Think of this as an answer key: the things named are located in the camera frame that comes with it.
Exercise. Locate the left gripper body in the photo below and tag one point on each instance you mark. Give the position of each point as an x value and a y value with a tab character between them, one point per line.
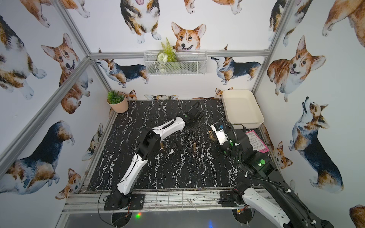
194	113

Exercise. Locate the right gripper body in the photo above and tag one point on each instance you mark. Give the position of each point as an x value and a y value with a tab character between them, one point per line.
226	148

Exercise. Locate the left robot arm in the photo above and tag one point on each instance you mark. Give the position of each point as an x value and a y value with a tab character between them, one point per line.
148	146

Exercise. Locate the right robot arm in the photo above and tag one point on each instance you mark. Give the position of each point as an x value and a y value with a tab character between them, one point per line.
287	211

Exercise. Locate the pink card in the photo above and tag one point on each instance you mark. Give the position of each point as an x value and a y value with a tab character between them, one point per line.
256	142

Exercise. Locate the cream rectangular tray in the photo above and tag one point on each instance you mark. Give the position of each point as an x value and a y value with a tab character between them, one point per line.
241	107

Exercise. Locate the green fern with white flower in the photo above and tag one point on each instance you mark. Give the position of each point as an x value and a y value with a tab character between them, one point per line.
166	58

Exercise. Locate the potted green plant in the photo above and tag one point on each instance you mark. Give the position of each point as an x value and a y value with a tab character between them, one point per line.
117	101

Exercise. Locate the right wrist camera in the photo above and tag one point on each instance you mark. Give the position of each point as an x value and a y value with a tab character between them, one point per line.
219	132

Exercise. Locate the white wire basket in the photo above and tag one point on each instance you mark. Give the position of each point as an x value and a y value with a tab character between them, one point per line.
188	63

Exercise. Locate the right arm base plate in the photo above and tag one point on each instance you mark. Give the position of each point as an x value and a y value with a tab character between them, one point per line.
235	199

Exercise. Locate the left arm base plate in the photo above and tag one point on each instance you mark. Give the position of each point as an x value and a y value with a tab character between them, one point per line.
130	201

